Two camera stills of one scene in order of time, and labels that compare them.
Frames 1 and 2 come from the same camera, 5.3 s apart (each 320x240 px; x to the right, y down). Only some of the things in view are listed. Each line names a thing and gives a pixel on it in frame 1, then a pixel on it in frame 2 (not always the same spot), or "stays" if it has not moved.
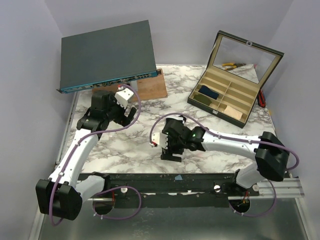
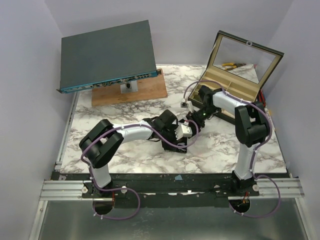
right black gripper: x=171 y=150 to x=191 y=116
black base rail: x=167 y=190 stays
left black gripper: x=123 y=120 to x=173 y=131
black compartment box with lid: x=236 y=69 stays
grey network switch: x=107 y=57 stays
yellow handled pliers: x=230 y=66 stays
